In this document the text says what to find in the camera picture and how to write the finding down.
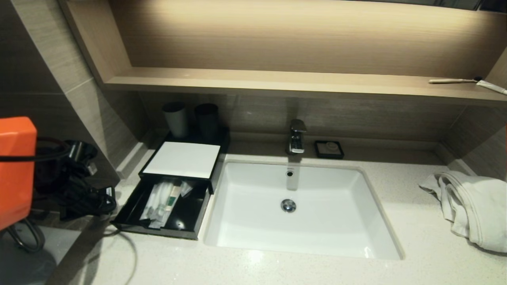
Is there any long packet with green label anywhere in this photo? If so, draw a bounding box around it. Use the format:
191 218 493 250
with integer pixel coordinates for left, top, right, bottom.
142 183 162 220

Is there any translucent packet with dark comb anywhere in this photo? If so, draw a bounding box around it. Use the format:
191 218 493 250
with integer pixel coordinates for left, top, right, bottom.
152 180 175 230

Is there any black box drawer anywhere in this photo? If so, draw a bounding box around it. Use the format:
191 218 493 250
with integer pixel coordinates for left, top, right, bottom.
111 177 212 241

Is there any black amenity drawer box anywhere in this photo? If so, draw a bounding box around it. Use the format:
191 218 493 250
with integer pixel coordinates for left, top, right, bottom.
139 127 231 194

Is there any small white green-labelled tube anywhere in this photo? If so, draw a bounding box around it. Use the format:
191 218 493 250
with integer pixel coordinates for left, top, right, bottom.
166 186 181 211

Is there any white square pad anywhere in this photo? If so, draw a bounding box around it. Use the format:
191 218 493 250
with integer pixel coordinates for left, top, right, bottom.
143 142 221 179

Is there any grey cup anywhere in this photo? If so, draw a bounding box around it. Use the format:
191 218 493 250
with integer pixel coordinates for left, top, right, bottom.
163 102 189 139

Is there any black cup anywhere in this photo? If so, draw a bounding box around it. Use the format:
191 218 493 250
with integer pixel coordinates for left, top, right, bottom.
195 104 220 139

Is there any white rectangular sink basin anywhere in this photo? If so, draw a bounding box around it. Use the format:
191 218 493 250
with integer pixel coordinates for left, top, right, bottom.
204 160 404 260

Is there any chrome faucet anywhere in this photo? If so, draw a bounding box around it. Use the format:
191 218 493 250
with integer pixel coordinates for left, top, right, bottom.
286 119 307 155

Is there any black square soap dish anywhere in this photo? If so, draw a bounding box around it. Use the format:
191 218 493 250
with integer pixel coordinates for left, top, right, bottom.
314 141 344 160

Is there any beige toothbrush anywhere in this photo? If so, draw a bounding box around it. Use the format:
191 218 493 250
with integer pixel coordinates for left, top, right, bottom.
428 77 481 84

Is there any white crumpled towel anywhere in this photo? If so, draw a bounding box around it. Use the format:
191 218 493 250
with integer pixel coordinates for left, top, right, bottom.
418 171 507 253

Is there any white toothpaste tube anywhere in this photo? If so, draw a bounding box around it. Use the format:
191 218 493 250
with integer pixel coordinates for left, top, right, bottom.
475 80 507 95

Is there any wooden wall shelf niche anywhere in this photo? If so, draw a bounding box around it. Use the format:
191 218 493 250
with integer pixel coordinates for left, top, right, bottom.
59 0 507 106

